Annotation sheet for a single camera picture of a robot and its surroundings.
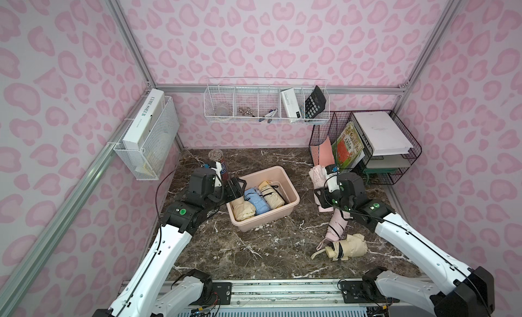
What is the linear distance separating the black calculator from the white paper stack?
24cm

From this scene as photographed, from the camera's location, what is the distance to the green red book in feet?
3.13

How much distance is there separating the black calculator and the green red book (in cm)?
22

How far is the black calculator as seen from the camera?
0.90 metres
